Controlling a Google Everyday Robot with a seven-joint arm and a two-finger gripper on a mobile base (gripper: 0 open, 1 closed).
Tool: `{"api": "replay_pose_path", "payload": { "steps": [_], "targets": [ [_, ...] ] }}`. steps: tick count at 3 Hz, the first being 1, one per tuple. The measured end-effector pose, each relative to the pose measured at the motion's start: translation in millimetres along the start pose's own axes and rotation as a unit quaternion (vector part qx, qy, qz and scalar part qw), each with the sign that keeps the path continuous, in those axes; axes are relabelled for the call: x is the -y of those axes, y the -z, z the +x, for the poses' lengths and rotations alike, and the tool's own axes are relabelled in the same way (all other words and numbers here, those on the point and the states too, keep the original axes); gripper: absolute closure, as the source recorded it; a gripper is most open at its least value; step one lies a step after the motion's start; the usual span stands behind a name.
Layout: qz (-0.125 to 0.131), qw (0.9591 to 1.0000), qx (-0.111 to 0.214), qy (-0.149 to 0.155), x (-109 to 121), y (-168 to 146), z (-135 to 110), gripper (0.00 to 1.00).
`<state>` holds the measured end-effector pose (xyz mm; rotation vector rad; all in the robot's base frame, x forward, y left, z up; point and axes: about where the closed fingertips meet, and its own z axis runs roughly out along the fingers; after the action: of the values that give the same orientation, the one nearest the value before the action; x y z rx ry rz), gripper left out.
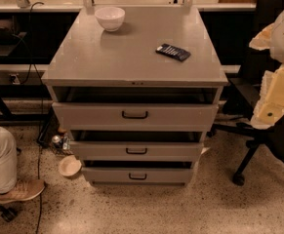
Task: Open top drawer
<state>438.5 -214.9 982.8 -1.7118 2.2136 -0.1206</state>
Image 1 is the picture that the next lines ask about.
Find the grey metal drawer cabinet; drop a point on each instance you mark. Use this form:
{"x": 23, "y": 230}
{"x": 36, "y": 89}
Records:
{"x": 96, "y": 66}

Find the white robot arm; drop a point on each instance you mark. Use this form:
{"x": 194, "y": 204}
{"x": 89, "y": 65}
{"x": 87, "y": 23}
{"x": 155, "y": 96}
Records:
{"x": 271, "y": 38}

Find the grey bottom drawer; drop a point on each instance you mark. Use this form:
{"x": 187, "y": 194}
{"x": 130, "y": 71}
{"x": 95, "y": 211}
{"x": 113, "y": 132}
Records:
{"x": 137, "y": 175}

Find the grey middle drawer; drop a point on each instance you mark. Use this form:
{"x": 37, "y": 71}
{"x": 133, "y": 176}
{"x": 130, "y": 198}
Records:
{"x": 136, "y": 151}

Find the black calculator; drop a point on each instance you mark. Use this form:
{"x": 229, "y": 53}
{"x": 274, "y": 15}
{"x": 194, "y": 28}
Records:
{"x": 173, "y": 52}

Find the black office chair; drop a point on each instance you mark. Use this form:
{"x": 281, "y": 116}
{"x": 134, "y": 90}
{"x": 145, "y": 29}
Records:
{"x": 245, "y": 93}

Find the black chair caster base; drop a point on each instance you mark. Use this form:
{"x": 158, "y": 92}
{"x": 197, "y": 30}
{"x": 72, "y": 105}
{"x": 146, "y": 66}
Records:
{"x": 8, "y": 214}

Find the beige bowl on floor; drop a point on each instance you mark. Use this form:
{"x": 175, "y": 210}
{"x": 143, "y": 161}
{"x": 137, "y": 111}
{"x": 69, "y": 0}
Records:
{"x": 69, "y": 166}

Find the grey drawer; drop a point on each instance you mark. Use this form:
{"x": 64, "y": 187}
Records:
{"x": 137, "y": 175}
{"x": 135, "y": 116}
{"x": 136, "y": 151}

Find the tan sneaker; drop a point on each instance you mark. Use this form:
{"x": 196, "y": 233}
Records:
{"x": 24, "y": 190}

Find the metal can on floor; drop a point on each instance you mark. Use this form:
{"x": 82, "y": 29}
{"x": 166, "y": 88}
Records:
{"x": 56, "y": 141}

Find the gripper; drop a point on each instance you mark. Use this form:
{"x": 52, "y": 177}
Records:
{"x": 270, "y": 106}

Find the white bowl on cabinet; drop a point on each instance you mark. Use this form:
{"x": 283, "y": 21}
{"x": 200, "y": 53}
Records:
{"x": 110, "y": 18}

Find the person leg beige trousers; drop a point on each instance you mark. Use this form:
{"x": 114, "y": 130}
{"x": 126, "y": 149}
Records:
{"x": 8, "y": 161}

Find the grey top drawer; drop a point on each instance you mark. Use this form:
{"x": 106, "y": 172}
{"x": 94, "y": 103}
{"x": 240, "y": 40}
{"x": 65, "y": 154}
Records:
{"x": 135, "y": 116}

